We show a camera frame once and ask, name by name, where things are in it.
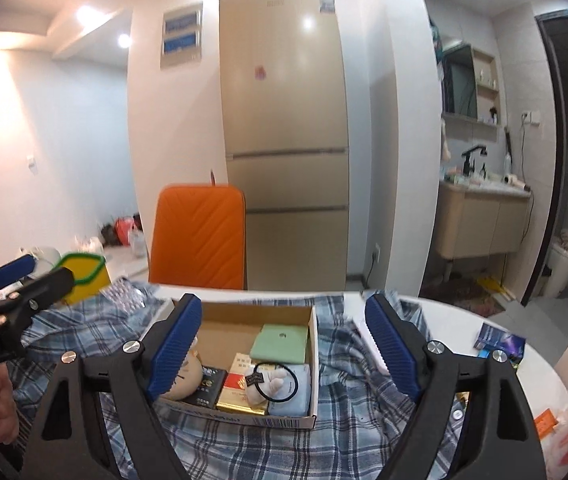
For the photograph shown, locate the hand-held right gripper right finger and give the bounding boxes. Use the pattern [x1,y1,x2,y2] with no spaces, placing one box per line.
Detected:
[364,293,550,480]

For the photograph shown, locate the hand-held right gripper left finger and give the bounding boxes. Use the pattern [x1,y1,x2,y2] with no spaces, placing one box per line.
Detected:
[23,292,204,480]

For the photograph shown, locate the beige round plush doll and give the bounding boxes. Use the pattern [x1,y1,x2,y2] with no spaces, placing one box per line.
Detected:
[156,337,204,401]

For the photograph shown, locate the small black box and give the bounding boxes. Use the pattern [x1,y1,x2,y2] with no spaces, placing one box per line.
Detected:
[184,365,228,410]

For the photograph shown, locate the cardboard box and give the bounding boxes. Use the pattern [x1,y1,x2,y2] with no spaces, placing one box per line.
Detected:
[141,296,321,430]

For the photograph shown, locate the red and gold cigarette pack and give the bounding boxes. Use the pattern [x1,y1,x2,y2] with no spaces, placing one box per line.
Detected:
[215,352,270,416]

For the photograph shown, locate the light blue tissue packet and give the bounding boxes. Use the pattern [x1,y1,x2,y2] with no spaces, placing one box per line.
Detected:
[268,364,314,417]

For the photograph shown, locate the black hair tie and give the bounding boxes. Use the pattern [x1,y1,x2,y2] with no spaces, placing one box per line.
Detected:
[251,361,298,405]

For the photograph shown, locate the green wallet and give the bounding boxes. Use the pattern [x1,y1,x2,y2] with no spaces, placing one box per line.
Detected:
[250,323,311,365]

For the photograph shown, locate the white plush charm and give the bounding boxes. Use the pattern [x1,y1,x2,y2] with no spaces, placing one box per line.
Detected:
[245,370,285,404]

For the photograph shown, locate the person's left hand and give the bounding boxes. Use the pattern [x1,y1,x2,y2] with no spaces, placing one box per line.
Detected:
[0,364,21,445]

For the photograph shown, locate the white remote control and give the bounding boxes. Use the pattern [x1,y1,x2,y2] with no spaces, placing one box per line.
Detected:
[359,317,390,376]

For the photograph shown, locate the white container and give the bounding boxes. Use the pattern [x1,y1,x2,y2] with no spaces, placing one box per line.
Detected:
[21,245,63,274]

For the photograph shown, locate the yellow bin with green rim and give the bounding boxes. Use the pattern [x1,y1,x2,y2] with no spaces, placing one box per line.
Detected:
[56,252,110,306]

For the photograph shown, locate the blister pill pack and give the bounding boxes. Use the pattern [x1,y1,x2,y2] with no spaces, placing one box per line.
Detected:
[101,280,148,314]

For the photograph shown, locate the patterned floor mat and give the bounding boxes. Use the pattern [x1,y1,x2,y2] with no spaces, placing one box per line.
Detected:
[424,275,505,319]

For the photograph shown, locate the red plastic bag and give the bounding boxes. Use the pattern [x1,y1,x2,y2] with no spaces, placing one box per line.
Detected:
[114,216,138,247]

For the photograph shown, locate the dark blue packet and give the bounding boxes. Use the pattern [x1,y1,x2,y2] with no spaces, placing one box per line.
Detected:
[476,323,525,357]

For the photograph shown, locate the orange padded chair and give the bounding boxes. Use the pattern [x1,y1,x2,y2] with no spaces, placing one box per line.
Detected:
[149,184,247,291]

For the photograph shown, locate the yellow floor item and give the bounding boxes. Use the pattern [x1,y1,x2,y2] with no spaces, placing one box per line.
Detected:
[479,276,510,296]

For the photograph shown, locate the blue plaid shirt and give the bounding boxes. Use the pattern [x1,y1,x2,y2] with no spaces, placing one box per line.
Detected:
[0,282,470,480]

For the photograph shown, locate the beige bathroom vanity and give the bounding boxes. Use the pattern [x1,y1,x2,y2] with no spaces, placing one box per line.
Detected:
[434,180,533,261]

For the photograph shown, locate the white laundry bin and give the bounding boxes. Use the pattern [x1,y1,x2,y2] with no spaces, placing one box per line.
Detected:
[539,229,568,299]

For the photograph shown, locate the translucent plastic bag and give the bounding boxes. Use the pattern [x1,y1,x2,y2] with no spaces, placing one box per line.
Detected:
[534,395,568,480]

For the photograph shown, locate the black faucet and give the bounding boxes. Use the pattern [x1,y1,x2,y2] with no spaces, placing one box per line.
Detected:
[460,146,489,177]

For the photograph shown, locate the white hair dryer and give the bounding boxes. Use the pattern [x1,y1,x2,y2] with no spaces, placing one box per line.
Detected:
[502,173,532,194]

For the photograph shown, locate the beige refrigerator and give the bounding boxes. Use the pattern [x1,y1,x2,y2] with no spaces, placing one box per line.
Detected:
[218,0,351,292]

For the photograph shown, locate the bathroom mirror cabinet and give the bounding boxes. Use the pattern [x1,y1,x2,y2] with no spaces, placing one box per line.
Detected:
[439,42,503,129]

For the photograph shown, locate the dark door frame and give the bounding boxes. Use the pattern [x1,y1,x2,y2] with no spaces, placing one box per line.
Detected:
[518,7,568,307]

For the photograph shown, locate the wall electrical panel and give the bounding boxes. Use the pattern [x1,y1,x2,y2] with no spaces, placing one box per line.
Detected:
[160,4,204,69]

